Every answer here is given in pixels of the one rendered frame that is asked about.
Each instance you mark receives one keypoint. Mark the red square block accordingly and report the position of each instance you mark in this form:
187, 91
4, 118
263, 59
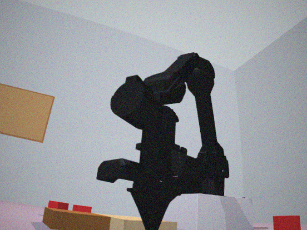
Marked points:
82, 208
58, 205
286, 223

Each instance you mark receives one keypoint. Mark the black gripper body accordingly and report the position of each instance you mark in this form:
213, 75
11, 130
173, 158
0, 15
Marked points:
146, 173

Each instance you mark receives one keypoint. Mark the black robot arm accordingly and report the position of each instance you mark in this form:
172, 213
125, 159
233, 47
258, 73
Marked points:
141, 104

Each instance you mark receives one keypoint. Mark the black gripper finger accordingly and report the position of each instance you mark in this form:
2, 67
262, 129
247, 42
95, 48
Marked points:
164, 202
147, 201

